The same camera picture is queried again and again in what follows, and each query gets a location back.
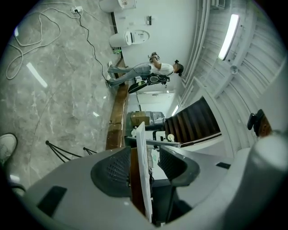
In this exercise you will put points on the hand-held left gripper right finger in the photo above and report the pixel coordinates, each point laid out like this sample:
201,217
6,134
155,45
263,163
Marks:
209,184

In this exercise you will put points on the person's white left shoe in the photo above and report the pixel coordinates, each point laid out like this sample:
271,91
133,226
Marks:
7,146

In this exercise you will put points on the long ceiling lamp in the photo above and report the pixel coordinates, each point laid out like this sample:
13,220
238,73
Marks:
229,37

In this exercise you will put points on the brown cardboard box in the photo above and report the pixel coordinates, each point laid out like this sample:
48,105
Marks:
139,119

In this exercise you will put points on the green plastic item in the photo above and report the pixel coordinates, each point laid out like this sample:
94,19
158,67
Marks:
118,51

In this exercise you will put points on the white wire rack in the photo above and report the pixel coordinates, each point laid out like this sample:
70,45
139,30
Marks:
141,157

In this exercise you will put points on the black hairpin leg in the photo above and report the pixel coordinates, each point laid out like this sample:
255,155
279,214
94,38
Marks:
60,152
90,151

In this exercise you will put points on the person's head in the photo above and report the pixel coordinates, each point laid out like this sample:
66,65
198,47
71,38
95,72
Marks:
266,126

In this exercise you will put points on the white power strip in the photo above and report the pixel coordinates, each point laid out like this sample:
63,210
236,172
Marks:
76,9

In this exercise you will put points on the small wall-mounted box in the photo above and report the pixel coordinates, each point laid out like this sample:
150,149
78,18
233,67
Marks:
148,20

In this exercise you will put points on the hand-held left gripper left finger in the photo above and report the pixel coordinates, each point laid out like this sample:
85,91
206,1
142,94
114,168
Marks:
74,197

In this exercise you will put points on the brown wooden stand board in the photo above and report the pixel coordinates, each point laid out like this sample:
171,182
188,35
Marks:
136,179

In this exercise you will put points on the round ceiling smoke detector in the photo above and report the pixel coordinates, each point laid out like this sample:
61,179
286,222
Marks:
234,69

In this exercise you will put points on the ceiling light panel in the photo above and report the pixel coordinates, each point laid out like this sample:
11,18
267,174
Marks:
175,110

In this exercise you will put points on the plastic-wrapped grey appliance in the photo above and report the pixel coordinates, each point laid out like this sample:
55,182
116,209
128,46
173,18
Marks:
157,120

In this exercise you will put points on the dark wooden staircase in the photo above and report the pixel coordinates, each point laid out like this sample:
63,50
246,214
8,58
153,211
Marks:
191,121

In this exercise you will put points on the wooden step platform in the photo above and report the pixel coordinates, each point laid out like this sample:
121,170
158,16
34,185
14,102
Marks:
117,116

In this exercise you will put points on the black head-worn camera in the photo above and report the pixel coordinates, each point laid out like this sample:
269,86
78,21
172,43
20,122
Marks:
253,122

